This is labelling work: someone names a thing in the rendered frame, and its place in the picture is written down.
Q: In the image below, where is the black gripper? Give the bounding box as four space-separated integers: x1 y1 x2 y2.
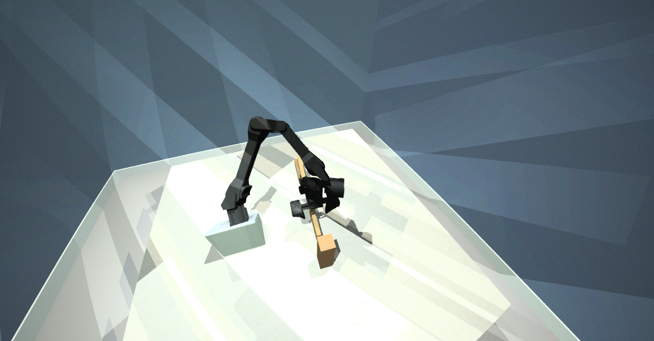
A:
290 195 340 219

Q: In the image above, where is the brown wooden rail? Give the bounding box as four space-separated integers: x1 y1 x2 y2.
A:
297 156 321 240

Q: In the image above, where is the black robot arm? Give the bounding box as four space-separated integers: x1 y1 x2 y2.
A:
221 116 345 226

